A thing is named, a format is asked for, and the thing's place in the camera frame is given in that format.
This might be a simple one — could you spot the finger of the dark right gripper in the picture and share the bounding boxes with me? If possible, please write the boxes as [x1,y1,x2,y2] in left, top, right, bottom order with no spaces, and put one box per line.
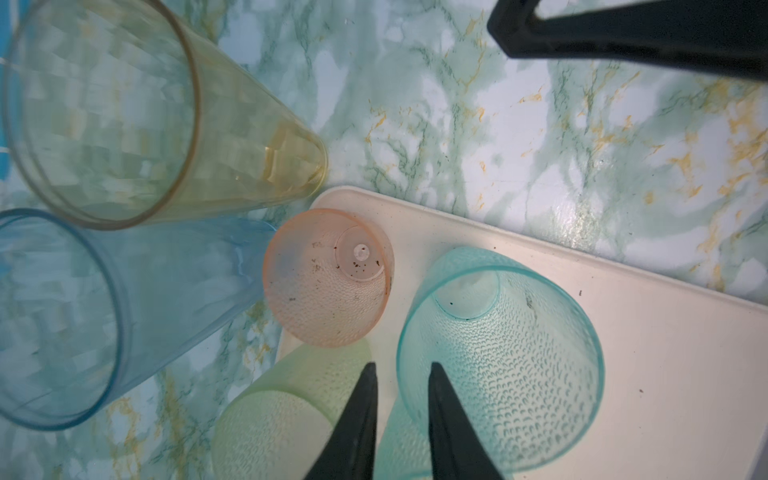
[487,0,767,81]

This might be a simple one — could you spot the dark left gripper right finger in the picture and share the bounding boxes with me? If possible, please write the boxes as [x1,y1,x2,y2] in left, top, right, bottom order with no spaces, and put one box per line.
[428,362,503,479]

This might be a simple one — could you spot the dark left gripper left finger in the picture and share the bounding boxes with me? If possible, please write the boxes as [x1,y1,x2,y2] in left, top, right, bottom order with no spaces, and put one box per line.
[305,362,378,480]

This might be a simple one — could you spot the light green textured cup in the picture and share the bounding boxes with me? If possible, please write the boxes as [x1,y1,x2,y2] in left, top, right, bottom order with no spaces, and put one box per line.
[212,339,372,479]

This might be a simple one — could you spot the teal textured cup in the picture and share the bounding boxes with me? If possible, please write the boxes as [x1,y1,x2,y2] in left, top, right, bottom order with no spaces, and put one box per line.
[373,397,432,479]
[396,247,605,476]

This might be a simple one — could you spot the pink textured cup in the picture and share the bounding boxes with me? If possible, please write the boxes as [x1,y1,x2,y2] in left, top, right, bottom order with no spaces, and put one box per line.
[263,208,395,348]

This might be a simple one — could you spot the yellow clear tall glass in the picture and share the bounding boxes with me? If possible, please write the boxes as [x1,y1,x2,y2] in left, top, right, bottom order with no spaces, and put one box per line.
[1,1,329,230]

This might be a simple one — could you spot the beige rectangular tray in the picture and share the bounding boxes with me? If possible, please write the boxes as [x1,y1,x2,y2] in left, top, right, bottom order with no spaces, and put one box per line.
[309,187,767,479]

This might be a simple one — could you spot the blue clear tall glass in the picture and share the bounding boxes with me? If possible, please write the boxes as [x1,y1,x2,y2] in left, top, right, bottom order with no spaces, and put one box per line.
[1,208,275,431]

